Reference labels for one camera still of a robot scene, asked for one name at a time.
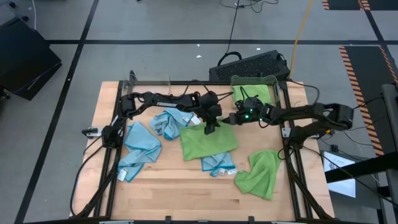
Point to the black power adapter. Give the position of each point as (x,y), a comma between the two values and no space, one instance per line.
(335,148)

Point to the black equipment case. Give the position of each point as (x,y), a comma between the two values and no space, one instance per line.
(25,62)

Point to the blue microfiber towel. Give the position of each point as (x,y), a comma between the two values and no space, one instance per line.
(140,146)
(168,123)
(217,163)

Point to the silver metal bracket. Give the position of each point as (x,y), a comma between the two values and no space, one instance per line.
(116,222)
(285,222)

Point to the white paper hang tag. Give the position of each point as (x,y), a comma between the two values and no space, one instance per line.
(196,120)
(122,175)
(232,171)

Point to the black perforated computer case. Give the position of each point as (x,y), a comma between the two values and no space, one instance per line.
(248,67)

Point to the clear plastic basket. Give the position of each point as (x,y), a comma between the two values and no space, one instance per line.
(155,77)
(236,79)

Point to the black metal beam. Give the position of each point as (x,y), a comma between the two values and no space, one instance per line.
(357,169)

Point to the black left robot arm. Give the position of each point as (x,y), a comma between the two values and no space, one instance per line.
(174,102)

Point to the silver mounting plate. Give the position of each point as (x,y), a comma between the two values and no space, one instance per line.
(92,132)
(286,132)

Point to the black mat with orange stripes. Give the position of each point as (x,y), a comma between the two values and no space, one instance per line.
(367,81)
(345,3)

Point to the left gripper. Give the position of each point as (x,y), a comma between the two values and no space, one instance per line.
(211,107)

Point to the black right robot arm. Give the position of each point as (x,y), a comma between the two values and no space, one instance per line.
(304,113)

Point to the green microfiber towel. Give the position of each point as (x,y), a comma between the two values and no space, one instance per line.
(202,144)
(261,177)
(258,91)

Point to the grey metal post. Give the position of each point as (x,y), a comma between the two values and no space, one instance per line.
(390,124)

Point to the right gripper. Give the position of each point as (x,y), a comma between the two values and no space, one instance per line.
(252,113)

